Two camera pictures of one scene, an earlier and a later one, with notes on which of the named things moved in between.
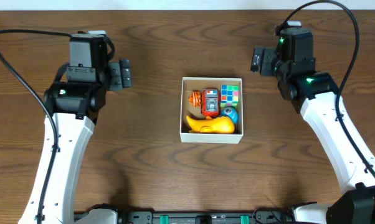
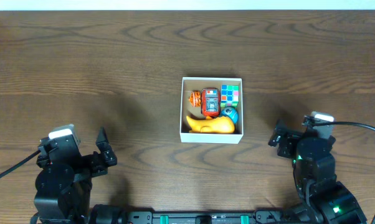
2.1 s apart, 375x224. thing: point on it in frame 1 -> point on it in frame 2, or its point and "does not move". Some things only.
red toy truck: (210, 102) does not move
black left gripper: (124, 73) -> (92, 160)
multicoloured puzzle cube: (230, 95) does not move
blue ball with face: (232, 112) does not move
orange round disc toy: (195, 98) does not move
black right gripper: (256, 59) -> (287, 143)
